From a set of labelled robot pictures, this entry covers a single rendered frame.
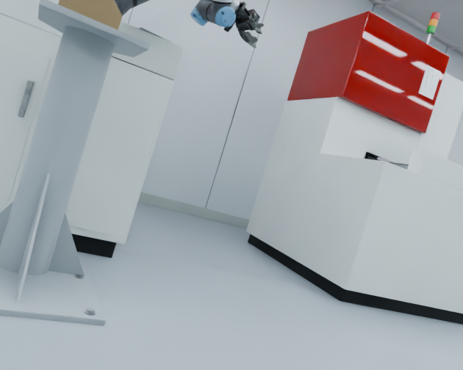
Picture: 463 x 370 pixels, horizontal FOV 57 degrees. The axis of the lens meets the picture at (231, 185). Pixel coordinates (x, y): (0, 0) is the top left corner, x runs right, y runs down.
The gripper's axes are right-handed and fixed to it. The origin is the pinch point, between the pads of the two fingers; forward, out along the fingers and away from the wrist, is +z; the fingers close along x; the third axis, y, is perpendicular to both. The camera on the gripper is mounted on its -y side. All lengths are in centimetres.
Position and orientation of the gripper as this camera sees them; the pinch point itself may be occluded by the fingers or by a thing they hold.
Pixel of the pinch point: (256, 39)
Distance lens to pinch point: 205.8
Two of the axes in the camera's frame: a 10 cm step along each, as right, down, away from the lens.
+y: 7.3, 0.6, -6.8
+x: 3.4, -9.0, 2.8
